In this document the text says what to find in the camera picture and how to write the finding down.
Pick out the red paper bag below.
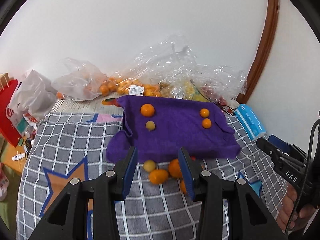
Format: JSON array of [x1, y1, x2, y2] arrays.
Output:
[[0, 73, 25, 147]]

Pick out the purple towel-covered tray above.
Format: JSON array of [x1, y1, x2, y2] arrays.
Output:
[[106, 95, 242, 164]]

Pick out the pile of bagged oranges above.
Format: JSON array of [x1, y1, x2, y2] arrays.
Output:
[[99, 76, 165, 98]]

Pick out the red white snack packet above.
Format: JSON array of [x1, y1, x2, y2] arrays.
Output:
[[0, 162, 10, 202]]

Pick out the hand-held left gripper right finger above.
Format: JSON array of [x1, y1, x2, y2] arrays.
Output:
[[178, 147, 288, 240]]

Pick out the grey checked star tablecloth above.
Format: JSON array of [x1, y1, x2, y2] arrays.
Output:
[[16, 111, 290, 240]]

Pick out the white price label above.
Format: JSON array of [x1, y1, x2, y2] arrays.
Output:
[[129, 85, 145, 96]]

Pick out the black cord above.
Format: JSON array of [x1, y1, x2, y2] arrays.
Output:
[[220, 104, 238, 115]]

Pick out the white plastic bag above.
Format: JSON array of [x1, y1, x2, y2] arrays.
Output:
[[9, 69, 58, 128]]

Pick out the bagged red fruits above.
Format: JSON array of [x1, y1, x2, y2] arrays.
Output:
[[200, 86, 233, 108]]

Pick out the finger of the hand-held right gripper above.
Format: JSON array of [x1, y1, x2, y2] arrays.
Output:
[[256, 137, 288, 159], [269, 135, 307, 165]]

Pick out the person's right hand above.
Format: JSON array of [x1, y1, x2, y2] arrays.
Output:
[[278, 183, 320, 233]]

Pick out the blue tissue pack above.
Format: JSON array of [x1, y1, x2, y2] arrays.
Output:
[[234, 104, 268, 141]]

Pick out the crumpled clear plastic bag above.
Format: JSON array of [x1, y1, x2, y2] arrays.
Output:
[[132, 32, 248, 100]]

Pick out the black cable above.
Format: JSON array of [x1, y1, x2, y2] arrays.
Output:
[[285, 119, 320, 234]]

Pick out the translucent plastic bag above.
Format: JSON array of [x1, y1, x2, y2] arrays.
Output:
[[51, 57, 109, 102]]

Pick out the bagged yellow bananas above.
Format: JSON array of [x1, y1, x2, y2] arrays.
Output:
[[180, 80, 208, 102]]

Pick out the brown wooden door frame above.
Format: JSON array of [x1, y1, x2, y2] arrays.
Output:
[[236, 0, 280, 104]]

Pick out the small oval orange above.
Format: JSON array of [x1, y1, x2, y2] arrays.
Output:
[[149, 169, 169, 185]]

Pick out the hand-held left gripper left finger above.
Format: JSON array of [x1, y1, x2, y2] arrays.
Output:
[[29, 146, 138, 240]]

